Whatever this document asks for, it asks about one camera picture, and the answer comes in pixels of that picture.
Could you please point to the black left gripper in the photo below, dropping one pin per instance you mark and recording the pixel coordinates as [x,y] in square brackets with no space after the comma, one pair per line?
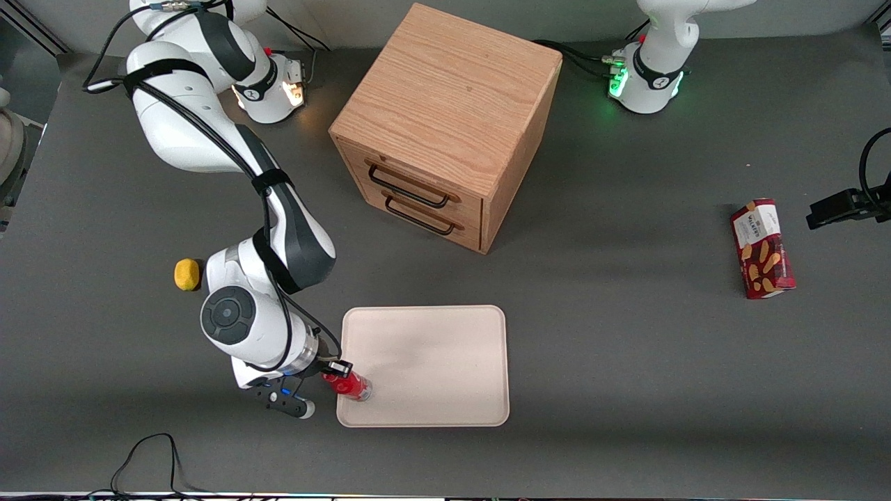
[837,207]

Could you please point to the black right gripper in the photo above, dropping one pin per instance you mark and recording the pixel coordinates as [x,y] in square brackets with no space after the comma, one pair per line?
[325,362]

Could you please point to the red coke bottle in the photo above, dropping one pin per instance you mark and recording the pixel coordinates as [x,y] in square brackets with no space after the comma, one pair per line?
[353,387]

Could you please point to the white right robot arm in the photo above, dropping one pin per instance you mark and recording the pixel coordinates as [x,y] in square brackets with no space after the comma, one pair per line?
[181,132]

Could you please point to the beige plastic tray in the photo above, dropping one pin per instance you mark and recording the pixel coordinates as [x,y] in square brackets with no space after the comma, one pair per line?
[431,365]

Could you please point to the red cookie box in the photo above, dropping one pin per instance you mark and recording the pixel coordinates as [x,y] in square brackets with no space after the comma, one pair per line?
[762,250]

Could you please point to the wooden drawer front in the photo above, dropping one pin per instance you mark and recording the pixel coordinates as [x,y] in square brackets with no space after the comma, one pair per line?
[418,177]
[459,233]

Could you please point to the yellow lemon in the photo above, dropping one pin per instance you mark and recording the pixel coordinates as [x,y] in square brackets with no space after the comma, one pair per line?
[186,274]

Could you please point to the wooden drawer cabinet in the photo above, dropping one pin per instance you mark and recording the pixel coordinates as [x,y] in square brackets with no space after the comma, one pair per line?
[445,90]

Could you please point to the grey object beside table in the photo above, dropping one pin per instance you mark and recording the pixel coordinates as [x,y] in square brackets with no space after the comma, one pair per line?
[10,153]

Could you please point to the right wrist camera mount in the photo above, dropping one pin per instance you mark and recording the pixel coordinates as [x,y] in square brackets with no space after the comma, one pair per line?
[285,400]

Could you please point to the aluminium frame bar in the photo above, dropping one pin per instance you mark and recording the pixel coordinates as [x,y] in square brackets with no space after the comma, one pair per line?
[880,28]
[38,33]

